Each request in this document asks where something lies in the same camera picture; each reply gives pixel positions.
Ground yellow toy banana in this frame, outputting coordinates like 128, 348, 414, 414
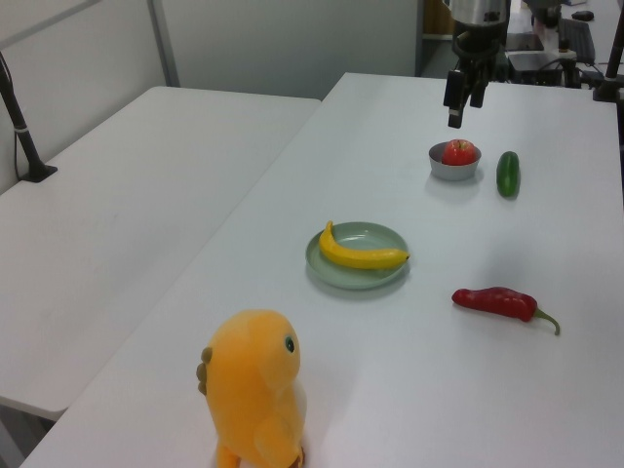
318, 220, 411, 270

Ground green plastic plate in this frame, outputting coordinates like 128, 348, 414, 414
305, 221, 410, 292

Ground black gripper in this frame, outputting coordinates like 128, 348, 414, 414
443, 20, 506, 130

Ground red apple toy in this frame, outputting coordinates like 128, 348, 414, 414
441, 138, 477, 167

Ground black camera stand with clamp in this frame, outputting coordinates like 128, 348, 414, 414
592, 0, 624, 102

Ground yellow cabinet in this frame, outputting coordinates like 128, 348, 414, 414
422, 0, 455, 40

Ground green cucumber toy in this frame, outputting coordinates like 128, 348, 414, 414
495, 150, 522, 198

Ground red chili pepper toy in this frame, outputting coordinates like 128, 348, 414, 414
450, 286, 562, 336

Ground black camera stand with cable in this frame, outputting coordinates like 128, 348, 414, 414
0, 51, 59, 184

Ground black electronics box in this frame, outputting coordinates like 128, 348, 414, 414
506, 51, 582, 89

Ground dark computer keyboard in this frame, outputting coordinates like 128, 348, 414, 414
558, 18, 597, 62

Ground small grey bowl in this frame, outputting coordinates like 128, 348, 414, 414
428, 141, 484, 182

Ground orange plush bird toy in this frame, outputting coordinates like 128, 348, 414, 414
195, 309, 309, 468

